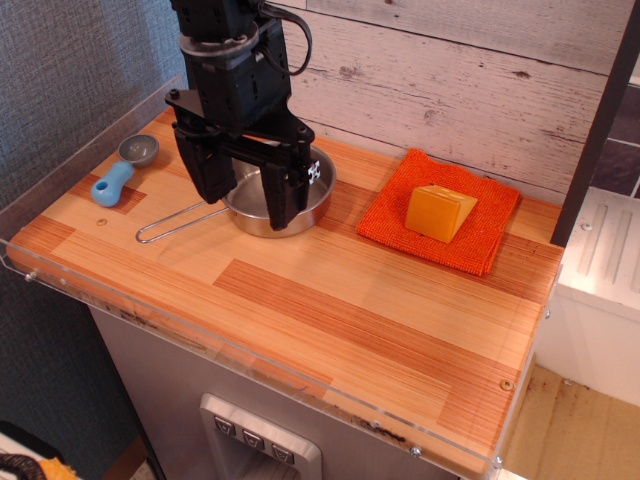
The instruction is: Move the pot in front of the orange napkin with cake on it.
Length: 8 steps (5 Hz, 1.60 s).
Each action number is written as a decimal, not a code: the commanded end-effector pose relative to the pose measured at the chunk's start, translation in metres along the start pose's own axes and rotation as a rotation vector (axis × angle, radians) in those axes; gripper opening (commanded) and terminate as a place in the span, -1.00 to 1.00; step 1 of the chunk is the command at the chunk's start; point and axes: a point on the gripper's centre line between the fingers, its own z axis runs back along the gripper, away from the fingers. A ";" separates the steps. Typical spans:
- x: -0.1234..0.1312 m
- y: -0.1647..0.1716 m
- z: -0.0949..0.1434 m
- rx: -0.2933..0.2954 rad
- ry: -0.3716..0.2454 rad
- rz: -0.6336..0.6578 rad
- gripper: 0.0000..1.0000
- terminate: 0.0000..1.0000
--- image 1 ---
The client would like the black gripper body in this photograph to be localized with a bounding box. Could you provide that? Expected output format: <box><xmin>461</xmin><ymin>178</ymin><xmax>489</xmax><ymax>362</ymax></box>
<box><xmin>166</xmin><ymin>34</ymin><xmax>314</xmax><ymax>184</ymax></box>

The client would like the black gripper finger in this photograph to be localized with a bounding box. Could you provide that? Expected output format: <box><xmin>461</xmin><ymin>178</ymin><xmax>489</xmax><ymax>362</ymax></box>
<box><xmin>260</xmin><ymin>163</ymin><xmax>309</xmax><ymax>231</ymax></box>
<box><xmin>174</xmin><ymin>130</ymin><xmax>236</xmax><ymax>204</ymax></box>

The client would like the steel pot with wire handle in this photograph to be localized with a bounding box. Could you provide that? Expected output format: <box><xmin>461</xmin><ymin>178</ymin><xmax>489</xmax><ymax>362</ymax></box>
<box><xmin>135</xmin><ymin>147</ymin><xmax>337</xmax><ymax>244</ymax></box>

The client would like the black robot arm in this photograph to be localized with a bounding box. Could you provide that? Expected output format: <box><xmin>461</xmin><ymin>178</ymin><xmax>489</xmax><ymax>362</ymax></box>
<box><xmin>166</xmin><ymin>1</ymin><xmax>315</xmax><ymax>230</ymax></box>

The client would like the orange cloth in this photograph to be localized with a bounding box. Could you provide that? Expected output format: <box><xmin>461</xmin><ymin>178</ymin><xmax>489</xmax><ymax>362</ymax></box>
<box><xmin>357</xmin><ymin>149</ymin><xmax>521</xmax><ymax>276</ymax></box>

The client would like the blue grey measuring scoop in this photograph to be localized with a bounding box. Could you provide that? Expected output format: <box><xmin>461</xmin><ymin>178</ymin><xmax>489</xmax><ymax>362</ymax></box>
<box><xmin>91</xmin><ymin>134</ymin><xmax>160</xmax><ymax>207</ymax></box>

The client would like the yellow cheese wedge block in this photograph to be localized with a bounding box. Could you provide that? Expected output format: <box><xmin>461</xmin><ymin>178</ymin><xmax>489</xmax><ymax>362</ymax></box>
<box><xmin>405</xmin><ymin>185</ymin><xmax>478</xmax><ymax>243</ymax></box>

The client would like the clear acrylic table guard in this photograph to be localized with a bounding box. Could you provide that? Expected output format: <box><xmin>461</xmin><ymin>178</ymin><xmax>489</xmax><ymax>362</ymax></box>
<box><xmin>1</xmin><ymin>90</ymin><xmax>561</xmax><ymax>479</ymax></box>

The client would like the grey toy fridge cabinet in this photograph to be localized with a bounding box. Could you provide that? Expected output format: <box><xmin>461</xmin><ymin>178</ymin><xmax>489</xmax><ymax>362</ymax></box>
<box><xmin>91</xmin><ymin>308</ymin><xmax>454</xmax><ymax>479</ymax></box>

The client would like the silver ice dispenser panel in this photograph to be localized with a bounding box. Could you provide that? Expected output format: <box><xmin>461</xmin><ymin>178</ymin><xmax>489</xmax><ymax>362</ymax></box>
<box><xmin>200</xmin><ymin>393</ymin><xmax>323</xmax><ymax>479</ymax></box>

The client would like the white toy sink unit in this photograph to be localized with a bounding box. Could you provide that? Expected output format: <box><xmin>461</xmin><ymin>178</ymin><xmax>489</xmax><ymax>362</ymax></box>
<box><xmin>534</xmin><ymin>188</ymin><xmax>639</xmax><ymax>405</ymax></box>

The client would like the yellow black object corner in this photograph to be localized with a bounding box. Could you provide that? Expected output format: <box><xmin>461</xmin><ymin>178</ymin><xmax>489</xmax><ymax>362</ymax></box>
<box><xmin>1</xmin><ymin>453</ymin><xmax>78</xmax><ymax>480</ymax></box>

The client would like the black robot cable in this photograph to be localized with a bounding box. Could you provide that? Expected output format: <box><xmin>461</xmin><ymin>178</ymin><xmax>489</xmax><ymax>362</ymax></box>
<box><xmin>252</xmin><ymin>0</ymin><xmax>314</xmax><ymax>79</ymax></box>

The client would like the dark vertical post right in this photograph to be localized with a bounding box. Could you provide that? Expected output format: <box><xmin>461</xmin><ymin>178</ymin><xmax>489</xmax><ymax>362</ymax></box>
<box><xmin>550</xmin><ymin>0</ymin><xmax>639</xmax><ymax>247</ymax></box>

